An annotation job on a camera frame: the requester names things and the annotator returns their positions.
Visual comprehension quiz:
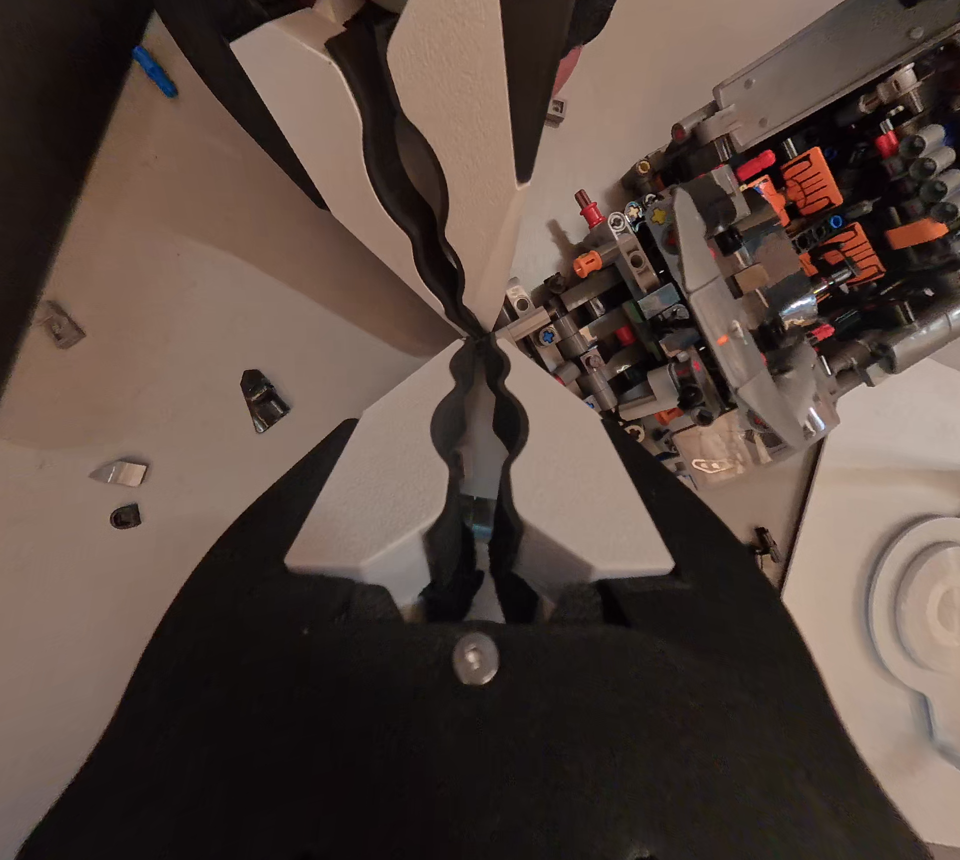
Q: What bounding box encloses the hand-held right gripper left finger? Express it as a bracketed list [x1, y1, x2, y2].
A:
[285, 338, 485, 624]

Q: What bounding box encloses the blue lego pin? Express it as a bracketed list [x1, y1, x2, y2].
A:
[133, 46, 179, 98]

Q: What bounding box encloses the small grey lego piece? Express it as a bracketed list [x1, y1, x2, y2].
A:
[33, 301, 86, 349]

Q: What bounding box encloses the grey black lego car model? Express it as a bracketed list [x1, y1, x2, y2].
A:
[498, 0, 960, 493]

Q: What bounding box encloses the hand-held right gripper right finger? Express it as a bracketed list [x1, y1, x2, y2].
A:
[489, 339, 675, 622]

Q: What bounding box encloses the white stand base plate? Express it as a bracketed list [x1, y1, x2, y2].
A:
[780, 357, 960, 849]

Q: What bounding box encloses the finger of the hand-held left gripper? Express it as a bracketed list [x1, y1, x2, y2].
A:
[228, 0, 475, 337]
[386, 0, 531, 333]

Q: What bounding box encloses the grey lego tile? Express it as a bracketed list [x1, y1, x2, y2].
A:
[88, 458, 149, 487]

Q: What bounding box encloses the black lego wedge piece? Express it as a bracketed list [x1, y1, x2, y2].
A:
[240, 370, 291, 433]

